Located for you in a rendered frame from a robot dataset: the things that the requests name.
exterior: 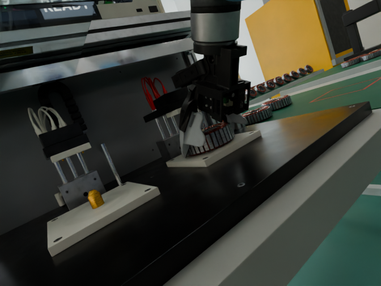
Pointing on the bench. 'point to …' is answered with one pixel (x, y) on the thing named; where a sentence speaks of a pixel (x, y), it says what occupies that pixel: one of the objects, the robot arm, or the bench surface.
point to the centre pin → (95, 198)
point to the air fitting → (60, 200)
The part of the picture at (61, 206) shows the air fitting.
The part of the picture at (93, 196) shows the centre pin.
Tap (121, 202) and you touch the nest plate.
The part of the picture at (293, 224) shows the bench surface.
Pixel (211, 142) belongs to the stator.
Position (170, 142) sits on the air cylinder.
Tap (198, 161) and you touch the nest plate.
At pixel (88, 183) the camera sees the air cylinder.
